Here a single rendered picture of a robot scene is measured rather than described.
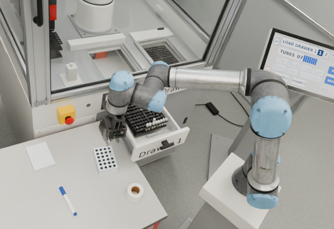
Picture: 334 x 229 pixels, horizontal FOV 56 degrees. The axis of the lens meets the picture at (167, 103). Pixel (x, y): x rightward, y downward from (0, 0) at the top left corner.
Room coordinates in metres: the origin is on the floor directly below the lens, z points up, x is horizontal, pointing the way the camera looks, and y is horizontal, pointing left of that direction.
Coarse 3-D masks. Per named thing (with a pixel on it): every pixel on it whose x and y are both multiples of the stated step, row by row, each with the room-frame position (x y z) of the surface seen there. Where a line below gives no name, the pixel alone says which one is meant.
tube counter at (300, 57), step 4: (300, 56) 1.68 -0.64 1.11; (304, 56) 1.69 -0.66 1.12; (308, 56) 1.69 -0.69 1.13; (300, 60) 1.67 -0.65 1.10; (304, 60) 1.67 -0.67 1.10; (308, 60) 1.68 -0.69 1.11; (312, 60) 1.69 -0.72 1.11; (316, 60) 1.69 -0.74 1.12; (320, 60) 1.70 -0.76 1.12; (312, 64) 1.67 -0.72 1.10; (316, 64) 1.68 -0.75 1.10; (320, 64) 1.68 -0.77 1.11; (324, 64) 1.69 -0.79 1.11; (324, 68) 1.68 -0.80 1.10
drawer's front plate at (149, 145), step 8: (184, 128) 1.01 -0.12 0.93; (160, 136) 0.92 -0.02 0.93; (168, 136) 0.93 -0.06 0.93; (176, 136) 0.97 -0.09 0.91; (184, 136) 1.01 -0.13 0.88; (144, 144) 0.85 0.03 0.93; (152, 144) 0.87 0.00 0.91; (160, 144) 0.91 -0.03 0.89; (176, 144) 0.99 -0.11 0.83; (136, 152) 0.82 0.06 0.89; (152, 152) 0.88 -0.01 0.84; (136, 160) 0.83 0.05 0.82
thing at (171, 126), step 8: (160, 112) 1.13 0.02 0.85; (168, 120) 1.08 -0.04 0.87; (128, 128) 0.98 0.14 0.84; (160, 128) 1.05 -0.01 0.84; (168, 128) 1.06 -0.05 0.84; (176, 128) 1.04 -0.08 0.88; (128, 136) 0.89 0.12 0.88; (136, 136) 0.95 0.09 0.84; (144, 136) 0.96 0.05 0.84; (128, 144) 0.88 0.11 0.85; (136, 144) 0.86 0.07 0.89
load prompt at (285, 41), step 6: (282, 36) 1.72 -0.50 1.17; (282, 42) 1.70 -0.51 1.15; (288, 42) 1.71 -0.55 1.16; (294, 42) 1.72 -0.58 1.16; (300, 42) 1.73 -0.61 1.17; (294, 48) 1.70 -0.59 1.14; (300, 48) 1.71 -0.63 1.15; (306, 48) 1.72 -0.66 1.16; (312, 48) 1.73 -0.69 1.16; (318, 48) 1.73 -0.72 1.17; (312, 54) 1.71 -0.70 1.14; (318, 54) 1.71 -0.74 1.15; (324, 54) 1.72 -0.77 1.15
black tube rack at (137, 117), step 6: (132, 108) 1.05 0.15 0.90; (138, 108) 1.09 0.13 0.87; (126, 114) 1.00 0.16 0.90; (132, 114) 1.04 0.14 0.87; (138, 114) 1.03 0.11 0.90; (144, 114) 1.04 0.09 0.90; (150, 114) 1.05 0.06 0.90; (156, 114) 1.06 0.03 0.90; (162, 114) 1.08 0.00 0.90; (126, 120) 0.99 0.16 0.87; (132, 120) 0.98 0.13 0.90; (138, 120) 0.99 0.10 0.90; (144, 120) 1.01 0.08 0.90; (150, 120) 1.01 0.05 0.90; (156, 120) 1.06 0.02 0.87; (132, 126) 0.95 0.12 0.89; (138, 126) 0.98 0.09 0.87; (162, 126) 1.03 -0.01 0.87; (132, 132) 0.94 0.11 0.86; (138, 132) 0.95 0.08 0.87; (144, 132) 0.96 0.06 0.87
